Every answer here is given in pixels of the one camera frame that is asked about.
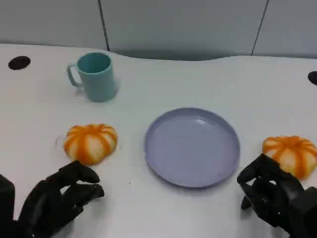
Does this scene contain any pale green mug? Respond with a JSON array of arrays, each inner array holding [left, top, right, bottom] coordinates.
[[66, 51, 118, 103]]

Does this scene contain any lilac plate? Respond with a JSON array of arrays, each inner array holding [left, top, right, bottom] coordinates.
[[144, 107, 241, 188]]

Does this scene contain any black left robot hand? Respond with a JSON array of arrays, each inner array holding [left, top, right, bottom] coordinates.
[[16, 160, 105, 238]]

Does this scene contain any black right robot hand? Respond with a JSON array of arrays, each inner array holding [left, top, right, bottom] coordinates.
[[236, 153, 317, 238]]

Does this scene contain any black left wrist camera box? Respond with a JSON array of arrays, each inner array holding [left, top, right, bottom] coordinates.
[[0, 174, 16, 238]]

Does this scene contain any orange and white bread roll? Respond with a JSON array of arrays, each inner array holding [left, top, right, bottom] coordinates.
[[262, 135, 317, 180], [63, 123, 119, 166]]

